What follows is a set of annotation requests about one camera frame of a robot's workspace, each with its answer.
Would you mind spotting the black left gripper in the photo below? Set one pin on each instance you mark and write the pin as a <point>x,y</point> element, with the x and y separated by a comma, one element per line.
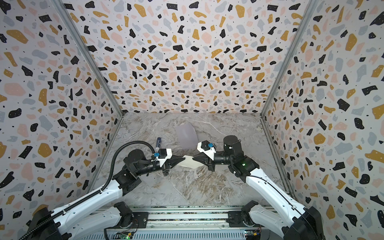
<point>172,162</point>

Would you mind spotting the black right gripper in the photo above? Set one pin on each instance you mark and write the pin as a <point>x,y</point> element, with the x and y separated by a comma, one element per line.
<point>210,162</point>

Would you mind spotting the aluminium corner post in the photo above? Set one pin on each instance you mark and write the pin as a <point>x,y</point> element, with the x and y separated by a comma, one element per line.
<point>65,16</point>
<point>290,54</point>

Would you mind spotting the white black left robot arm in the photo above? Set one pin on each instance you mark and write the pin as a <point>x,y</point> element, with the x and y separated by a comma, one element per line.
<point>77,219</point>

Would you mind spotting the right aluminium corner post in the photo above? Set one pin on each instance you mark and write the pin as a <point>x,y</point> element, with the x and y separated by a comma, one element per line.
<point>290,54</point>

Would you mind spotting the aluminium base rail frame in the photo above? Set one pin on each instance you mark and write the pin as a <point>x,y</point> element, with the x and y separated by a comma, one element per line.
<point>205,223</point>

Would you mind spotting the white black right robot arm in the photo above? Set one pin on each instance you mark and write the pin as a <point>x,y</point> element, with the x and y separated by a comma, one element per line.
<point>290,219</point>

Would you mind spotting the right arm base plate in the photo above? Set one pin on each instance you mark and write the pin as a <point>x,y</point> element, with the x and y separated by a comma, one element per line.
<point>239,219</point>

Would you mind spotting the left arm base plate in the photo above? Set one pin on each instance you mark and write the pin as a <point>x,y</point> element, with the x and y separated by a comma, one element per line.
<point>138,220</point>

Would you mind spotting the beige lined letter paper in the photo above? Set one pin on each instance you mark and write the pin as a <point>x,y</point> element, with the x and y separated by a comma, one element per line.
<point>188,162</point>

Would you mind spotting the blue glue stick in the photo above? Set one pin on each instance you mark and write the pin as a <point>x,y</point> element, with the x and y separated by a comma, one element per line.
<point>158,144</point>

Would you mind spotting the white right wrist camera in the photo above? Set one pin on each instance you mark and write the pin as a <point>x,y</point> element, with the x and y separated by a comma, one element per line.
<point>207,148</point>

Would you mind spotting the left aluminium corner post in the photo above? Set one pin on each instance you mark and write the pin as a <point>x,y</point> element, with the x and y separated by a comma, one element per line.
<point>65,16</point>

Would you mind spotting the lavender envelope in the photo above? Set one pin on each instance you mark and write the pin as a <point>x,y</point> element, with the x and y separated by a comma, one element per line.
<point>187,136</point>

